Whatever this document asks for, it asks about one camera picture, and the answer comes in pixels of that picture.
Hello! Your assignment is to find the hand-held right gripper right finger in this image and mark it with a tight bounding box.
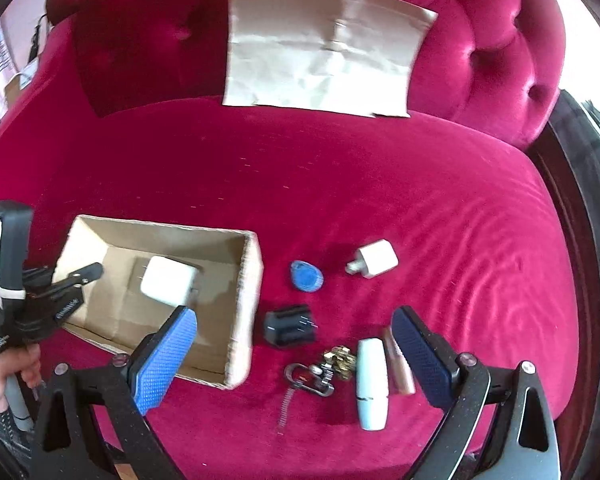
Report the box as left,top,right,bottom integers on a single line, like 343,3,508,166
390,305,563,480

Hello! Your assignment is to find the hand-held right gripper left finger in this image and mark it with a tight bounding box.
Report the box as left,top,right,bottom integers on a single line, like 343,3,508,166
30,305,198,480

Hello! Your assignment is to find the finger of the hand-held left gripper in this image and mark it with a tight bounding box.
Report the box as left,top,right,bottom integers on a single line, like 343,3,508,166
24,262,104,306
25,292,84,347

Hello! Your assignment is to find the rose gold tube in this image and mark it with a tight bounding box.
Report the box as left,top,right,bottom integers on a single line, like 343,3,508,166
382,326,417,397

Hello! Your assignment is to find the white cosmetic tube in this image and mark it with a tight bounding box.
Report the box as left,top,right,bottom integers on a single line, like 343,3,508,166
355,338,391,432

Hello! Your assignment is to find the large white charger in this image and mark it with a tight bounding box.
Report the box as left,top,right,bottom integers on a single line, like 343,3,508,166
139,255,199,307

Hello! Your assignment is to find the key ring with brass keys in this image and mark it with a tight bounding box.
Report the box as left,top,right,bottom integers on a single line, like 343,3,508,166
276,345,358,428

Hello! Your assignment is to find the small white plug adapter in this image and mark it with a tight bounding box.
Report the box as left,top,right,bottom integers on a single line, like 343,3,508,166
345,241,399,279

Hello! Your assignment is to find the black charger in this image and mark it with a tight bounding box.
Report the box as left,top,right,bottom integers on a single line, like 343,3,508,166
263,304,318,351

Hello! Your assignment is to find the blue key fob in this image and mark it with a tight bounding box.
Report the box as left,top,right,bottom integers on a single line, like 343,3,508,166
286,259,326,292

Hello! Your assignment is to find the dark patterned clothing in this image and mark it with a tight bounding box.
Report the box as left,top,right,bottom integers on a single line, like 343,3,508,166
0,407,38,480

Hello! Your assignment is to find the small brown cardboard box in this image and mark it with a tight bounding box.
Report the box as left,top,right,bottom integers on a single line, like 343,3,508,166
2,72,37,107

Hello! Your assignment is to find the red velvet sofa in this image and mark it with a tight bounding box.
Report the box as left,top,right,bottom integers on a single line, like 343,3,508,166
0,0,588,480

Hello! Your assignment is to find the brown paper sheet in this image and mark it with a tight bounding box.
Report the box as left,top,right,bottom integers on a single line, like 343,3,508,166
222,0,439,119

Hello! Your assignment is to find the black cable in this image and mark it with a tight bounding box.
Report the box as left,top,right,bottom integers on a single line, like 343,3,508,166
29,12,49,62

